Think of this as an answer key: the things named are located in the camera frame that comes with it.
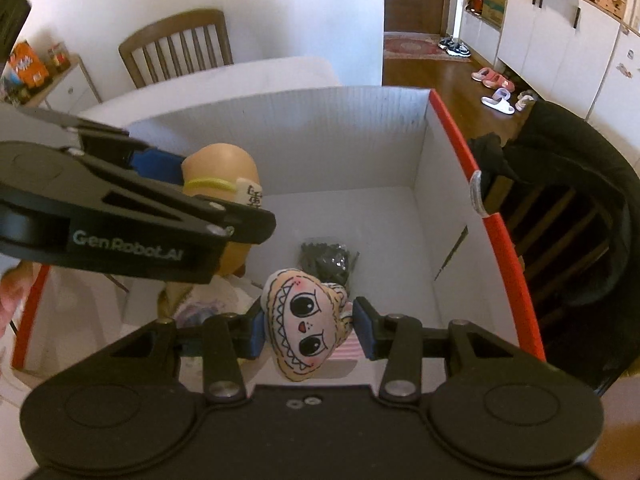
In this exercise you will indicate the small pink white slipper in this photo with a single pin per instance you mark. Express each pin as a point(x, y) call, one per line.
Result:
point(525, 101)

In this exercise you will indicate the printed cardboard carton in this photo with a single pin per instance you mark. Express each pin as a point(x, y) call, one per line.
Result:
point(496, 2)

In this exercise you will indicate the orange snack bag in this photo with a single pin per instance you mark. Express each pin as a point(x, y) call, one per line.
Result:
point(30, 67)

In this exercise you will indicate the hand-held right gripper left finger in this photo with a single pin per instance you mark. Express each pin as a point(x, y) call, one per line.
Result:
point(257, 331)

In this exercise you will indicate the white sticker-covered cabinet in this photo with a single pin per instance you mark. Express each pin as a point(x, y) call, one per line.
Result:
point(620, 85)

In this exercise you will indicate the white marble desktop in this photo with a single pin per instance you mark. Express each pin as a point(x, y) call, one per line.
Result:
point(250, 75)

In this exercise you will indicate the dark wooden chair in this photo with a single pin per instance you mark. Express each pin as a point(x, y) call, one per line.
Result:
point(497, 192)

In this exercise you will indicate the person's left hand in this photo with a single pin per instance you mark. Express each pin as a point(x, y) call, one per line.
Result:
point(12, 300)

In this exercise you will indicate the white side cabinet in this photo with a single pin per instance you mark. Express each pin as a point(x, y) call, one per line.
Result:
point(65, 90)

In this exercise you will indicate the black jacket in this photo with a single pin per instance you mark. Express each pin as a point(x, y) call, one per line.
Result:
point(575, 150)

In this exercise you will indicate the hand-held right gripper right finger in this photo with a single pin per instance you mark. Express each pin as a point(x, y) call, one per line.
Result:
point(362, 331)

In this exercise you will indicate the yellow dog plush toy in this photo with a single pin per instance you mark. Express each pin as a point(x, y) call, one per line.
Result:
point(220, 160)

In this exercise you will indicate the red patterned rug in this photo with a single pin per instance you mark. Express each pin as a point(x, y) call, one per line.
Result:
point(415, 46)

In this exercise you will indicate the white lower cabinet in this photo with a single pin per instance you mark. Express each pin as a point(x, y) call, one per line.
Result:
point(550, 45)

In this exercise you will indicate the white toy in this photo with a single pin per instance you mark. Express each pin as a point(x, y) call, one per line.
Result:
point(210, 305)

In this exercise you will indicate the brown wooden chair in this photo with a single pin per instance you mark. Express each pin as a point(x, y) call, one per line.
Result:
point(175, 22)

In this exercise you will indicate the doll face plush toy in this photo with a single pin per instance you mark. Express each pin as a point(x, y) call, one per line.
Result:
point(305, 320)

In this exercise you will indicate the red cardboard box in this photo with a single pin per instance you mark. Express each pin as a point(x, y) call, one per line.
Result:
point(350, 150)

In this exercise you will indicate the dark sauce jar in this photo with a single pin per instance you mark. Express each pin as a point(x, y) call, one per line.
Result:
point(59, 57)

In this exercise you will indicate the clear bag of black parts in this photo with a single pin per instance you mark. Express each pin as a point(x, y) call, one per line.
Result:
point(325, 260)

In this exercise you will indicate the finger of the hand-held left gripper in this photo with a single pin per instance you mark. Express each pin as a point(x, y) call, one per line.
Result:
point(240, 225)
point(155, 167)

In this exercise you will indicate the dark sneaker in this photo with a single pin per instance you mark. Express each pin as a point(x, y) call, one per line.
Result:
point(460, 50)
point(447, 43)

